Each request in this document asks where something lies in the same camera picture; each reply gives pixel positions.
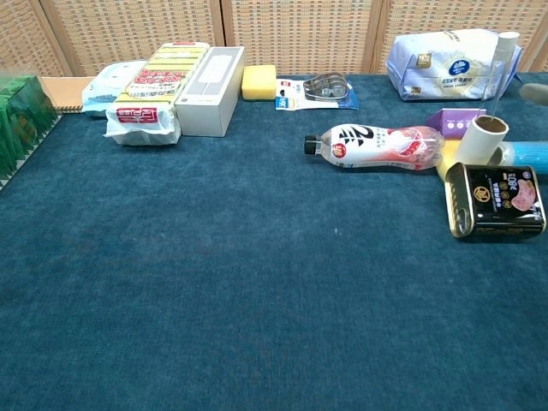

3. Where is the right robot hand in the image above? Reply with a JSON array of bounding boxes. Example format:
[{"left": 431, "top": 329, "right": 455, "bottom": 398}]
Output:
[{"left": 520, "top": 82, "right": 548, "bottom": 107}]

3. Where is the blue tube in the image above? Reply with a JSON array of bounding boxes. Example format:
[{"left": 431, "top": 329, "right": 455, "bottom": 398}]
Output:
[{"left": 489, "top": 140, "right": 548, "bottom": 176}]

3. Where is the small purple box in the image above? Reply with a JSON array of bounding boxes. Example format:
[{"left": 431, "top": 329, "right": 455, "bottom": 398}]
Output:
[{"left": 424, "top": 107, "right": 488, "bottom": 142}]

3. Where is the white blue tissue pack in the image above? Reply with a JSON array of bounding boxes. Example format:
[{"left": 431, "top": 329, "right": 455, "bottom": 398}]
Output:
[{"left": 384, "top": 28, "right": 525, "bottom": 103}]

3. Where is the yellow sponge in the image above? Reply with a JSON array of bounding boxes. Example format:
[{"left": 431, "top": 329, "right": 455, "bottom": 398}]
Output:
[
  {"left": 241, "top": 64, "right": 278, "bottom": 103},
  {"left": 435, "top": 140, "right": 464, "bottom": 179}
]

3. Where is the black luncheon meat can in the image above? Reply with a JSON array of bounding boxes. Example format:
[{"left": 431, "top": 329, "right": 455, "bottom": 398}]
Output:
[{"left": 443, "top": 161, "right": 548, "bottom": 243}]

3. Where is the drink bottle black cap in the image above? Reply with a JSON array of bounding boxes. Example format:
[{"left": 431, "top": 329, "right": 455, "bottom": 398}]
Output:
[{"left": 303, "top": 123, "right": 447, "bottom": 172}]

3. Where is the correction tape blister pack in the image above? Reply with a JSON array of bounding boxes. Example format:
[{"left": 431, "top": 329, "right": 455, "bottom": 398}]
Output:
[{"left": 274, "top": 72, "right": 360, "bottom": 112}]

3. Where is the woven wooden folding screen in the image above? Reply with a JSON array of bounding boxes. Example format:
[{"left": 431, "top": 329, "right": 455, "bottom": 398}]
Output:
[{"left": 0, "top": 0, "right": 548, "bottom": 79}]

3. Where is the long white power strip box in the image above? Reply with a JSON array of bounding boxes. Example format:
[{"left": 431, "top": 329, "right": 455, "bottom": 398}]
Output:
[{"left": 174, "top": 45, "right": 247, "bottom": 139}]

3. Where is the dark blue table cloth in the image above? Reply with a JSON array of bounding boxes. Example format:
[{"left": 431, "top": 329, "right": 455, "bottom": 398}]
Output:
[{"left": 0, "top": 73, "right": 548, "bottom": 411}]

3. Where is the yellow green sponge pack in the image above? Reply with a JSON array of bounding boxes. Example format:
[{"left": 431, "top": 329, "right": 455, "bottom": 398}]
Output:
[{"left": 103, "top": 41, "right": 212, "bottom": 147}]

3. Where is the light blue wet wipes pack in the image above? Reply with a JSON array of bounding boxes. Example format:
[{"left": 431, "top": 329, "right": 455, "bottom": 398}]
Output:
[{"left": 80, "top": 60, "right": 149, "bottom": 118}]

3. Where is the brown spiral notebook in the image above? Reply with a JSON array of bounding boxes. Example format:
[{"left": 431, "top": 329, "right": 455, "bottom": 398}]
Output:
[{"left": 39, "top": 75, "right": 98, "bottom": 115}]

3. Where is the clear box of green sachets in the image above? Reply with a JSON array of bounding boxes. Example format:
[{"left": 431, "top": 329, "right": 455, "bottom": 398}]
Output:
[{"left": 0, "top": 74, "right": 62, "bottom": 192}]

